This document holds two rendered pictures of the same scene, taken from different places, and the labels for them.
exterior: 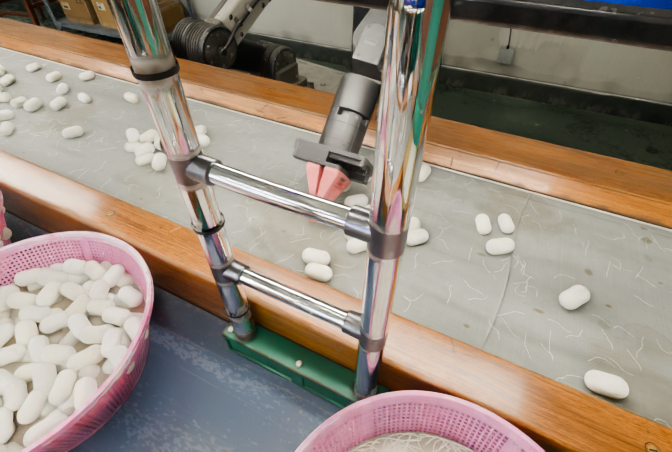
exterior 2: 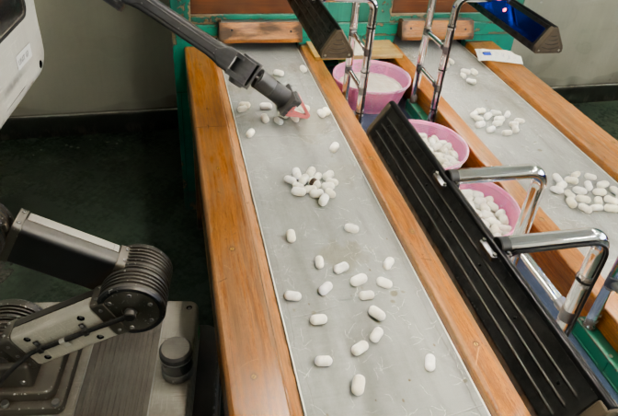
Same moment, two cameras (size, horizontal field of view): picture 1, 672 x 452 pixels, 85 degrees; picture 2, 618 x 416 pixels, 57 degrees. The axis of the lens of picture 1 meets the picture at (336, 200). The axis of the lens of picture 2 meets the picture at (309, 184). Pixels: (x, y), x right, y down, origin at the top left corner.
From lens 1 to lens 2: 1.81 m
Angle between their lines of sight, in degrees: 90
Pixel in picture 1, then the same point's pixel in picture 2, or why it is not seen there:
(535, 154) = (204, 79)
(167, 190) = (337, 166)
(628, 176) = (201, 63)
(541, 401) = (322, 71)
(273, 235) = (322, 128)
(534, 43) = not seen: outside the picture
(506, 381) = (323, 75)
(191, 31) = (154, 266)
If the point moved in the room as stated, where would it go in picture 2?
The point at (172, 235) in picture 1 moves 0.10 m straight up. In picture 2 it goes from (357, 137) to (361, 105)
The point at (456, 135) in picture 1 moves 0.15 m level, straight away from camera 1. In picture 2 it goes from (208, 98) to (157, 101)
